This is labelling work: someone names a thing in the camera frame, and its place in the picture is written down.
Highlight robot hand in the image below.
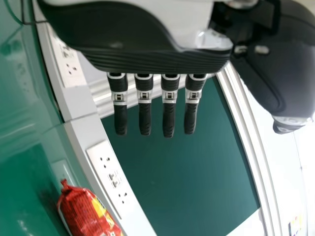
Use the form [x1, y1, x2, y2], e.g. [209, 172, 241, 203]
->
[36, 0, 315, 137]

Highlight red biscuit packet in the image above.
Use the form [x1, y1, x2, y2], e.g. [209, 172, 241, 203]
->
[57, 178, 125, 236]

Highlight white socket panel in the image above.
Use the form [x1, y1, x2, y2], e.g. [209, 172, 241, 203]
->
[85, 140, 135, 220]
[46, 24, 87, 89]

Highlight thin black cable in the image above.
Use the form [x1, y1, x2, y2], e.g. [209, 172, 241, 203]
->
[21, 19, 49, 26]

